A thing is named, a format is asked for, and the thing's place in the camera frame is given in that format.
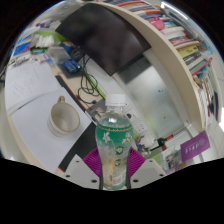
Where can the small blue electronic board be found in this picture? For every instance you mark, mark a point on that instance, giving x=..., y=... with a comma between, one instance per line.
x=71, y=66

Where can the green-label clear drink bottle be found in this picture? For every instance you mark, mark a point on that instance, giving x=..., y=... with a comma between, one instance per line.
x=114, y=140

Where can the clear plastic container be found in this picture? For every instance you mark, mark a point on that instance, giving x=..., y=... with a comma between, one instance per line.
x=57, y=55

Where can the black computer monitor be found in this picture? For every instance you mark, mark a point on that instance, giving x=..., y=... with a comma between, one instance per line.
x=106, y=36

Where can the blue tissue box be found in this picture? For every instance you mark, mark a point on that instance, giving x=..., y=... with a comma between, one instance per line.
x=21, y=49

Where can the handwritten white paper sheet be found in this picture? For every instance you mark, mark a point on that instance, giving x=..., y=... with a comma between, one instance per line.
x=28, y=85

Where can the cream patterned mug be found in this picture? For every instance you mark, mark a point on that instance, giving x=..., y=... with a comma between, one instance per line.
x=63, y=121

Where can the purple pennant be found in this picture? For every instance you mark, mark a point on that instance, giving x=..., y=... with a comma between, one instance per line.
x=195, y=146

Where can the pile of white tissues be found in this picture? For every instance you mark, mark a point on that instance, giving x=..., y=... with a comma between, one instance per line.
x=45, y=40

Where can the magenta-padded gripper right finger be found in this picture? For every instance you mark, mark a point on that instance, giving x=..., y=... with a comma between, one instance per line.
x=148, y=171

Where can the dark wine bottle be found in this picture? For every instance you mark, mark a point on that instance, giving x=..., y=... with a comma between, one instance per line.
x=162, y=140

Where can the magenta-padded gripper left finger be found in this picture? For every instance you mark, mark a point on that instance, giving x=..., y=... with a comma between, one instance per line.
x=78, y=170

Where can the grey metal laptop stand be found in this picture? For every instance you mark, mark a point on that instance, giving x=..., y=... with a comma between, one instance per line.
x=96, y=111

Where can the white ceramic jar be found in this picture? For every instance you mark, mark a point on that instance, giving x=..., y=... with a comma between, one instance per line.
x=146, y=141

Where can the white wall power outlet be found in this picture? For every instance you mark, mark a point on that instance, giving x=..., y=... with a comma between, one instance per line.
x=140, y=127
x=132, y=114

